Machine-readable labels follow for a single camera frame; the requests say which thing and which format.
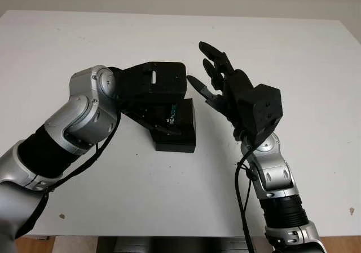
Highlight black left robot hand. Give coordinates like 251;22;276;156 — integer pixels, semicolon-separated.
121;96;184;137

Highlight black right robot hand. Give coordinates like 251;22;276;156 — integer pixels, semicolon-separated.
186;41;257;143

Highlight black box lid with print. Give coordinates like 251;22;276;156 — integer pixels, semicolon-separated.
150;97;197;144

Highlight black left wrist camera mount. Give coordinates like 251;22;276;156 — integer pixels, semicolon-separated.
113;61;188;105

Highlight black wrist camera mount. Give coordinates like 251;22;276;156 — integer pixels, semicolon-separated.
113;61;188;105
252;83;284;146

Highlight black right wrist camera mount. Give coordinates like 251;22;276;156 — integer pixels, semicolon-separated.
252;83;284;146

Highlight black camera box base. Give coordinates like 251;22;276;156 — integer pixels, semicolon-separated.
154;136;197;154

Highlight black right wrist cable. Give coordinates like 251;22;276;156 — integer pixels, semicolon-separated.
234;149;257;253

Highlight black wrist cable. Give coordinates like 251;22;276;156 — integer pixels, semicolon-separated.
11;114;122;238
234;149;257;253

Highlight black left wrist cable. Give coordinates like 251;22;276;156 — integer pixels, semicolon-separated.
11;114;122;238

